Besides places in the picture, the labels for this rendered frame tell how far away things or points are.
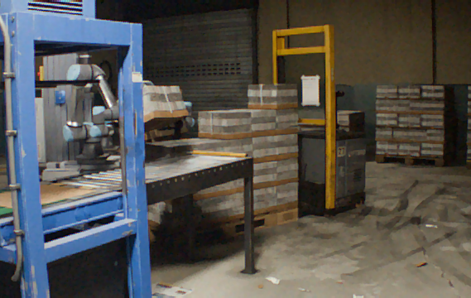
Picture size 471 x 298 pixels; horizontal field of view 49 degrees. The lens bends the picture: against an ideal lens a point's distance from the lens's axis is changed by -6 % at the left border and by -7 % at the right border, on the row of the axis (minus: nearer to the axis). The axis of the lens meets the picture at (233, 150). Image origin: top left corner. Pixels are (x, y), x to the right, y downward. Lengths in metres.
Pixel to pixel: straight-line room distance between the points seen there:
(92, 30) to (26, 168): 0.61
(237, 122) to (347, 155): 1.38
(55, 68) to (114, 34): 1.80
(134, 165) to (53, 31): 0.70
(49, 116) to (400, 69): 7.81
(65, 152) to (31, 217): 2.09
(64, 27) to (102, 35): 0.21
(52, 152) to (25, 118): 2.14
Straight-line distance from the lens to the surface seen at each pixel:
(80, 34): 2.14
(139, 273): 2.48
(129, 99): 2.35
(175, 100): 3.75
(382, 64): 10.76
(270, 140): 4.88
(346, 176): 5.55
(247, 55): 11.84
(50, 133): 4.07
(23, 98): 1.94
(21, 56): 1.95
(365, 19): 10.92
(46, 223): 2.25
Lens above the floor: 1.26
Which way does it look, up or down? 7 degrees down
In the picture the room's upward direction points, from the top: 1 degrees counter-clockwise
